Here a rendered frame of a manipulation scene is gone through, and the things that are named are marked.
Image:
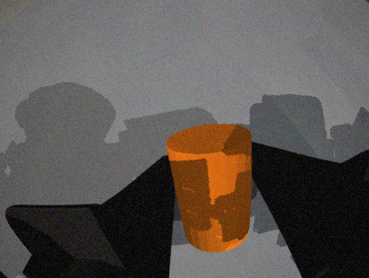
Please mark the orange knob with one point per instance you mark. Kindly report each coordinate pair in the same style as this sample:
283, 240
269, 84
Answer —
212, 175

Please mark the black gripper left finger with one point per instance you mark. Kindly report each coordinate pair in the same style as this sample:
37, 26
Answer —
131, 231

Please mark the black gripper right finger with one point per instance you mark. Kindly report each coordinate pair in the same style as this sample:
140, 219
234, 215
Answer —
313, 201

